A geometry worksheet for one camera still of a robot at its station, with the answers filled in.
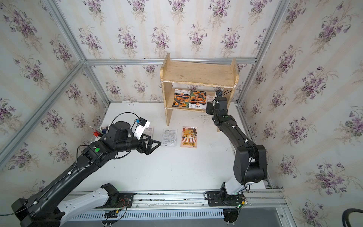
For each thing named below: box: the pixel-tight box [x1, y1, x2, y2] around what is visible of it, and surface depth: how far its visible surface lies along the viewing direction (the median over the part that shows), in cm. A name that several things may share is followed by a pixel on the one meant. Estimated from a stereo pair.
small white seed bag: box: [161, 128, 178, 147], surface depth 100 cm
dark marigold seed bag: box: [172, 88, 191, 108], surface depth 95 cm
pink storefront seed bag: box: [180, 125, 198, 149], surface depth 100 cm
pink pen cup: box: [95, 125, 110, 140], surface depth 92 cm
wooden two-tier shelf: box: [160, 52, 240, 127], surface depth 78 cm
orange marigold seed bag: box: [189, 89, 207, 110], surface depth 95 cm
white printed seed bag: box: [206, 95, 216, 104], surface depth 95 cm
